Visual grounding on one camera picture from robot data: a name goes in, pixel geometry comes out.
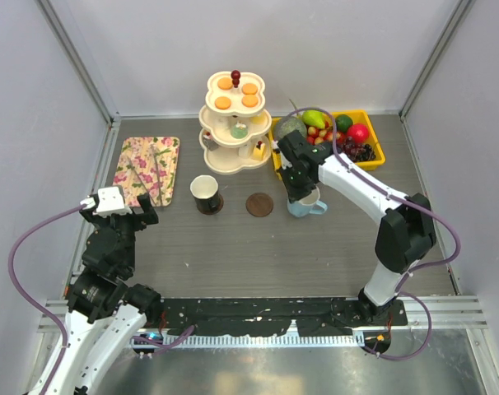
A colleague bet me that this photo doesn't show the blue cup white inside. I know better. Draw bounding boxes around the blue cup white inside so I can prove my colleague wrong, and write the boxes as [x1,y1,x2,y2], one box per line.
[287,188,328,218]

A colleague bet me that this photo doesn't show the yellow cake slice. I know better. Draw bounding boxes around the yellow cake slice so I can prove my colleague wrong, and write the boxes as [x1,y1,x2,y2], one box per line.
[251,141,266,161]

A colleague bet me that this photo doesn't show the wooden coaster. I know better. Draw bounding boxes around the wooden coaster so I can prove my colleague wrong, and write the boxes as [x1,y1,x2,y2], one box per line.
[194,193,224,215]
[245,193,274,217]

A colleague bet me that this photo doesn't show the white cake slice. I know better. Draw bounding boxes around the white cake slice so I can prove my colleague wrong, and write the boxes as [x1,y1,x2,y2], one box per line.
[238,145,253,159]

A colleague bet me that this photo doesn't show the black mug white inside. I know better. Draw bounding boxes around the black mug white inside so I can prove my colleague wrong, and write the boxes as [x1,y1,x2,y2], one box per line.
[190,174,219,199]

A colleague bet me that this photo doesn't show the yellow round dessert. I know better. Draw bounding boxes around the yellow round dessert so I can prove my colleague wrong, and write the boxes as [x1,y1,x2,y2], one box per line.
[250,114,267,125]

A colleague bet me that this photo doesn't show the metal tongs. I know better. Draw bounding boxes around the metal tongs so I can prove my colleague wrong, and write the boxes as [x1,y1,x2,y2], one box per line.
[122,144,162,207]

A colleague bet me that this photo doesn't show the green round dessert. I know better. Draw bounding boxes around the green round dessert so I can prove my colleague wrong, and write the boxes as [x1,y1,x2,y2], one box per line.
[230,122,248,140]

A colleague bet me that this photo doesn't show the orange macaron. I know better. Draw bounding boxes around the orange macaron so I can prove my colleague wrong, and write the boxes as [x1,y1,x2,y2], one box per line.
[242,83,258,95]
[214,96,231,110]
[217,77,232,90]
[242,95,259,108]

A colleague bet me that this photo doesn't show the chocolate swirl roll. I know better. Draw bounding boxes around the chocolate swirl roll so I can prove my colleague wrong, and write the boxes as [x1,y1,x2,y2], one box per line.
[203,138,218,151]

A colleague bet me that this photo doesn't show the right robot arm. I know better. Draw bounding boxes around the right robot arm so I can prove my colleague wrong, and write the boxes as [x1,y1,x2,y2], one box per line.
[273,130,436,324]

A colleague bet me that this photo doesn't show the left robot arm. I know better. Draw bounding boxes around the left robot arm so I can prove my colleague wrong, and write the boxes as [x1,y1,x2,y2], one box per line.
[31,187,163,394]

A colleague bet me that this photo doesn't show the green melon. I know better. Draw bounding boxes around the green melon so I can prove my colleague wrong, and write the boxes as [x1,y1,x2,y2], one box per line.
[273,116,308,142]

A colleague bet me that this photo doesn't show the floral dessert tray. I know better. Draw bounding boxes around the floral dessert tray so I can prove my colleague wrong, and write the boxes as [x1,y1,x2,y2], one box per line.
[113,137,180,207]

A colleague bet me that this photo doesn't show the green pear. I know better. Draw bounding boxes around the green pear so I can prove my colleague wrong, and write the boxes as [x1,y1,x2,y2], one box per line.
[301,109,326,129]

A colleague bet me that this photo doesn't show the purple grape bunch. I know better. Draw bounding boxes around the purple grape bunch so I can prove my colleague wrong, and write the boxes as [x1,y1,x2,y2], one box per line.
[338,138,358,163]

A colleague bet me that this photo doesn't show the green lime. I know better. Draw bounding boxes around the green lime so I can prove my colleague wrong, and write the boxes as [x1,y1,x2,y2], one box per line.
[335,114,353,133]

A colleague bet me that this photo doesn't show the black grape bunch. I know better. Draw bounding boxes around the black grape bunch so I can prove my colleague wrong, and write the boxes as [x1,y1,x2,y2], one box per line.
[355,144,376,162]

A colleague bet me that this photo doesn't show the pink red apple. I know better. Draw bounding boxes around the pink red apple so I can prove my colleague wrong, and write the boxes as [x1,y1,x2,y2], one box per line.
[347,123,370,144]

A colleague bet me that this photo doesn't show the cream three-tier stand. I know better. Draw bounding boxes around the cream three-tier stand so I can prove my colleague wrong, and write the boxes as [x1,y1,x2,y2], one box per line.
[198,70,272,175]

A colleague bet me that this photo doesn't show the yellow plastic fruit bin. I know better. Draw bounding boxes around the yellow plastic fruit bin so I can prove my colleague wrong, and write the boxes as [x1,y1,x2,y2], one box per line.
[268,109,385,180]

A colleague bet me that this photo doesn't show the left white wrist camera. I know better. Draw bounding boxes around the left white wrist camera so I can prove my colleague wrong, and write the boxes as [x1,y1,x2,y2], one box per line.
[80,185,133,217]

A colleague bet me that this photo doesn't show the white cable duct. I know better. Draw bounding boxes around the white cable duct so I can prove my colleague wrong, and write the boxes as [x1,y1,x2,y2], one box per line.
[177,331,364,349]

